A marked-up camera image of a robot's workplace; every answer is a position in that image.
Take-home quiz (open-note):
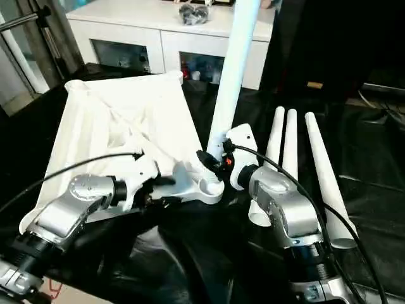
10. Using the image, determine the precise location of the white plastic table leg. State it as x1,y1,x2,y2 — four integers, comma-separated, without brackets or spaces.
206,0,262,160
247,106,286,227
304,111,359,250
282,109,299,183

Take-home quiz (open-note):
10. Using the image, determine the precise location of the white plastic table top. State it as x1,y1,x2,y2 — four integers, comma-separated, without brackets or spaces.
18,70,226,236

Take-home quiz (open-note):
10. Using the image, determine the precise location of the grey bundle on cabinet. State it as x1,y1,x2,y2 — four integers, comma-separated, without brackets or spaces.
178,3,212,27

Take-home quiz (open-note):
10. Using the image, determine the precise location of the black plastic mat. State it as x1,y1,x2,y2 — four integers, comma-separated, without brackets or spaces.
0,62,405,304

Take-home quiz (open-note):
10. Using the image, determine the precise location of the white cabinet with glass doors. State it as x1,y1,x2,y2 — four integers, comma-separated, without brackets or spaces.
65,0,277,91

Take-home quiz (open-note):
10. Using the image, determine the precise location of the grey curtain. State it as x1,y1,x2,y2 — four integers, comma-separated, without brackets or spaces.
13,0,87,74

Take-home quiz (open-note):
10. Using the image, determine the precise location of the black flat device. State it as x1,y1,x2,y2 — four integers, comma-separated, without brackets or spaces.
362,79,405,102

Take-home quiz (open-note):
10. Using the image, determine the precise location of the grey metal pole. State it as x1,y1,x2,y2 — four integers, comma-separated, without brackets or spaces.
0,6,53,34

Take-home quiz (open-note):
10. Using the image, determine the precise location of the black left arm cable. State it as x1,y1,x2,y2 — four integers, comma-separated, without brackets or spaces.
0,151,144,213

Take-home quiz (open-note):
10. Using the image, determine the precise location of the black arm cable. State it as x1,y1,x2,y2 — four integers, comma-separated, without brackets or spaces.
0,151,144,213
230,144,382,304

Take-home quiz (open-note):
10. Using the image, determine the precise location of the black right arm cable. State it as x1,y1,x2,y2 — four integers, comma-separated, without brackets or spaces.
230,144,382,304

